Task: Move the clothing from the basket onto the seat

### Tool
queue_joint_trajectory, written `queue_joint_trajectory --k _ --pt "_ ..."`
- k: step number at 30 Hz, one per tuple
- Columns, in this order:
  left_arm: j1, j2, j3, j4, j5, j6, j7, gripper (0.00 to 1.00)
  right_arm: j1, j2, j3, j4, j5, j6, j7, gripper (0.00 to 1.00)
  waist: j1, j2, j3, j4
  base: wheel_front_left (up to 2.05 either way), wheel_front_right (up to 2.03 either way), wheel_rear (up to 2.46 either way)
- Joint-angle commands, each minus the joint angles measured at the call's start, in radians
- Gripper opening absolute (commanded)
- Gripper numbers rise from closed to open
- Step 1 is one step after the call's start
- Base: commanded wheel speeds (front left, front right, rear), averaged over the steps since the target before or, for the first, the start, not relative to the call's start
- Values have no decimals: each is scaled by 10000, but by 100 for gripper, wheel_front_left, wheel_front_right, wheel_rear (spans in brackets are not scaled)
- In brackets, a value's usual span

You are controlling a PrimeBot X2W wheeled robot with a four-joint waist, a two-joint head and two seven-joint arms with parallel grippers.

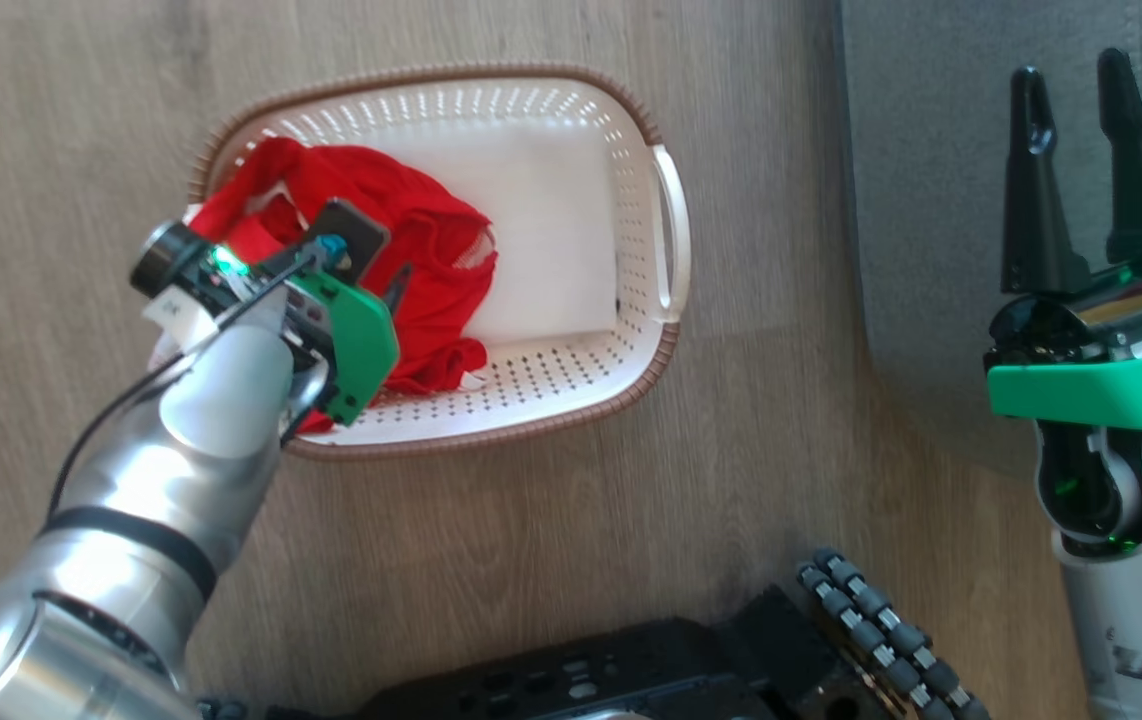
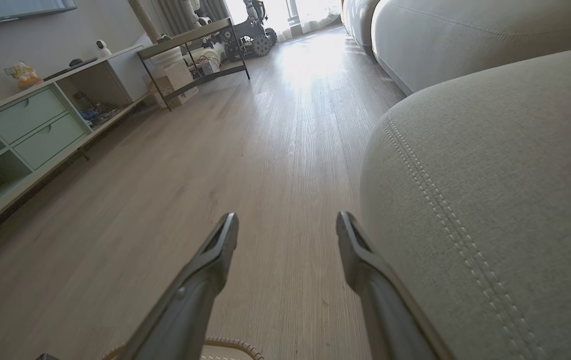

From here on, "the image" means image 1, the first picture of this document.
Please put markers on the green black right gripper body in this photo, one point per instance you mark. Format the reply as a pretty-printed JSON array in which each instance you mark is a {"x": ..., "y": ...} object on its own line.
[{"x": 1101, "y": 390}]

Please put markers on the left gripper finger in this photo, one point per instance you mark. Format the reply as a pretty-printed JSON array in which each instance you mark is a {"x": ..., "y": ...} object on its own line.
[
  {"x": 356, "y": 235},
  {"x": 397, "y": 285}
]

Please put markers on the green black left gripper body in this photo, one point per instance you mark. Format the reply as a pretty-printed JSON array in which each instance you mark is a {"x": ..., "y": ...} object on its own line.
[{"x": 356, "y": 345}]

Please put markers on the plain red garment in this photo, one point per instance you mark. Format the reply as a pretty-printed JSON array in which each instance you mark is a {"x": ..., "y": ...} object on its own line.
[{"x": 431, "y": 270}]

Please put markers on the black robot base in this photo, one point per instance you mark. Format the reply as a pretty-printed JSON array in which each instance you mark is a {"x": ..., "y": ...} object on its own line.
[{"x": 581, "y": 670}]

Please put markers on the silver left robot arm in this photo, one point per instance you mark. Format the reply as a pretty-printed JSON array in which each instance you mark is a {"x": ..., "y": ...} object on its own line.
[{"x": 131, "y": 500}]

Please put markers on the grey mat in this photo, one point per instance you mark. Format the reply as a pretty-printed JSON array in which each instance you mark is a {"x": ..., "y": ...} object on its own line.
[{"x": 921, "y": 200}]

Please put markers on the white plastic laundry basket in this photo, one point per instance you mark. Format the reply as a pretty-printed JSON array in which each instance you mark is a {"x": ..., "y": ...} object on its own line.
[{"x": 551, "y": 380}]

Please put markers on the white paper label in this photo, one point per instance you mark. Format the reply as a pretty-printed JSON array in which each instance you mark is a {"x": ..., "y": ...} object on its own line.
[{"x": 176, "y": 315}]

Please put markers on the black grey roller wheel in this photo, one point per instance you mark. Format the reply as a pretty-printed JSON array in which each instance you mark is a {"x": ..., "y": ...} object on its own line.
[{"x": 871, "y": 620}]

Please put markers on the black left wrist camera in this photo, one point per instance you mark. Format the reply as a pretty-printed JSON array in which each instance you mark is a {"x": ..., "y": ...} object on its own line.
[{"x": 166, "y": 260}]

